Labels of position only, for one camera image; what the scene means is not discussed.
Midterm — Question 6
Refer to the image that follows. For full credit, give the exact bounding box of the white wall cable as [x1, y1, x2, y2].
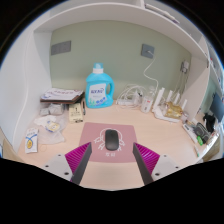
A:
[143, 49, 160, 91]

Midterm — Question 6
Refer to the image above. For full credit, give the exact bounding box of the gold snack bag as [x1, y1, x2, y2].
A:
[165, 101, 184, 119]

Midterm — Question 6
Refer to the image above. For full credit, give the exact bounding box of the black pen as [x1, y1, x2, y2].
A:
[81, 98, 87, 117]

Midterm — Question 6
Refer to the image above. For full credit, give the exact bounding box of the black cloth item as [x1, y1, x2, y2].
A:
[203, 113, 216, 134]

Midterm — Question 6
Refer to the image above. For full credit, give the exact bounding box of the black pouch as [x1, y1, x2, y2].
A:
[194, 121, 212, 144]

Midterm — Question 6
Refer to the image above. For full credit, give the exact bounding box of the small yellow box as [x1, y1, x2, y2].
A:
[68, 102, 84, 124]

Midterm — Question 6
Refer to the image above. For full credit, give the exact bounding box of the pink mouse pad with drawing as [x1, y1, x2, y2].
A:
[78, 121, 138, 164]

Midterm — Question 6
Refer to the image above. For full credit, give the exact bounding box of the grey wall socket plate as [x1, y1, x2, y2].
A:
[140, 43, 155, 59]

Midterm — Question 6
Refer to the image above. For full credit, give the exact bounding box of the white sachet packet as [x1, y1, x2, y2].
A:
[24, 127, 40, 154]

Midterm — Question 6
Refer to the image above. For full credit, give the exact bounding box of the stack of booklets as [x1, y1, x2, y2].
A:
[40, 87, 85, 105]

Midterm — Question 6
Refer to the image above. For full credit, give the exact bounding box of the small round tin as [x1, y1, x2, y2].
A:
[180, 111, 190, 124]

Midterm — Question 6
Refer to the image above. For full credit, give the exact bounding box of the blue detergent bottle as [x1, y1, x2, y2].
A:
[85, 62, 116, 109]

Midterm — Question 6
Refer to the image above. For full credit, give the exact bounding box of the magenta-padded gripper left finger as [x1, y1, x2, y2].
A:
[39, 142, 93, 186]

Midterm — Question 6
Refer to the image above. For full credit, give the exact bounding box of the grey wall switch plate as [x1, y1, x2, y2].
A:
[50, 40, 72, 56]

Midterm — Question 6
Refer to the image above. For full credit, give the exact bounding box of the clear plastic bag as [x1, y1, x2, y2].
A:
[33, 103, 66, 145]

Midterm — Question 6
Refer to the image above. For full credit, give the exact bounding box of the white power strip with cables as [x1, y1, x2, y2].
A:
[116, 83, 148, 109]

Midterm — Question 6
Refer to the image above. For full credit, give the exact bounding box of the clear plastic bottle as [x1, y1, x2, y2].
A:
[140, 86, 155, 114]

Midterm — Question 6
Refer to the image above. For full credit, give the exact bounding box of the wall socket with chargers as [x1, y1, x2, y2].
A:
[180, 60, 190, 73]

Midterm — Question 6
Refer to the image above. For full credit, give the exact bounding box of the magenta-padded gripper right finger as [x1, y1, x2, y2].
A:
[132, 142, 183, 186]

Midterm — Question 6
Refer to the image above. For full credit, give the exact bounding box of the white remote control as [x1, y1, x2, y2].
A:
[182, 123, 198, 144]

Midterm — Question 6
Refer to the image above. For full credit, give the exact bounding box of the black computer mouse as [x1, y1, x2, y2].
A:
[104, 129, 120, 151]

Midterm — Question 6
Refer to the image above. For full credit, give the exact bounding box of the white router with antennas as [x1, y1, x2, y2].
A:
[152, 87, 189, 124]

